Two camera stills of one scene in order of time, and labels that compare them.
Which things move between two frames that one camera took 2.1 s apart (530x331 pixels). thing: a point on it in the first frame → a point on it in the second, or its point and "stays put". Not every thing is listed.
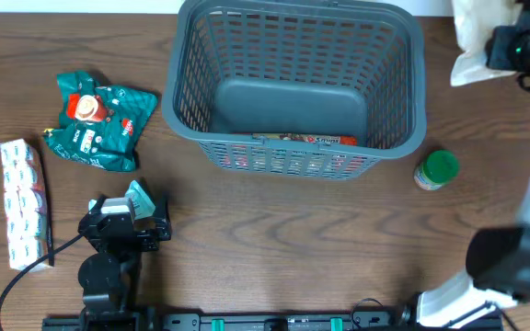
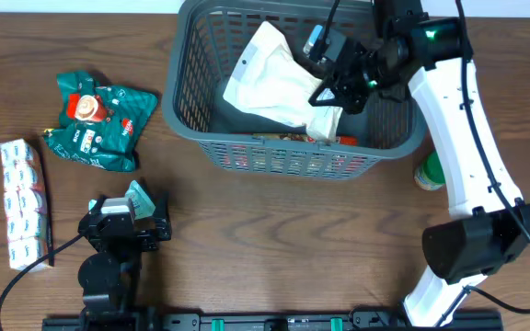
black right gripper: [501, 57] → [351, 104]
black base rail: [97, 320] stays put
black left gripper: [150, 240] stays put
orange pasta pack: [329, 140] stays put
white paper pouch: [474, 20] → [271, 81]
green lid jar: [439, 167] stays put
